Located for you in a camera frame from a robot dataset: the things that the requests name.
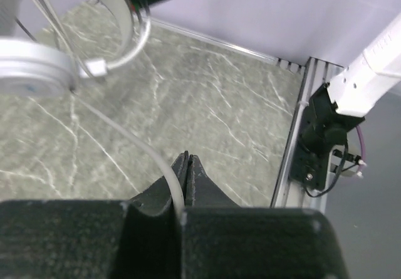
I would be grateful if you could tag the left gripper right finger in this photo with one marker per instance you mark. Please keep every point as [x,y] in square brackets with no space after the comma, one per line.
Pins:
[201,191]

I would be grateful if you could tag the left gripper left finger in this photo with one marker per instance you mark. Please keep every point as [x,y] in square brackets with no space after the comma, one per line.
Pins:
[156,200]

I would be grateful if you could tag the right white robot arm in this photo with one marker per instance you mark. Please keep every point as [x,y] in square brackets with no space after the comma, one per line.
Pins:
[361,36]

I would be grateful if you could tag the right side aluminium rail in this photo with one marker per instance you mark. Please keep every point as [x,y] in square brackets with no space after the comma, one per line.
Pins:
[283,64]

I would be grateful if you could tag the aluminium rail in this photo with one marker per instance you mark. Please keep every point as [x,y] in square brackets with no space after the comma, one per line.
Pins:
[283,64]
[330,125]

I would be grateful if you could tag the front aluminium rail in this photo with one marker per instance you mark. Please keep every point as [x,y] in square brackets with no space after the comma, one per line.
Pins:
[330,125]

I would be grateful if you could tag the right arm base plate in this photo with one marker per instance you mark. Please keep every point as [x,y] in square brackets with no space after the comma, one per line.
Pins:
[310,159]

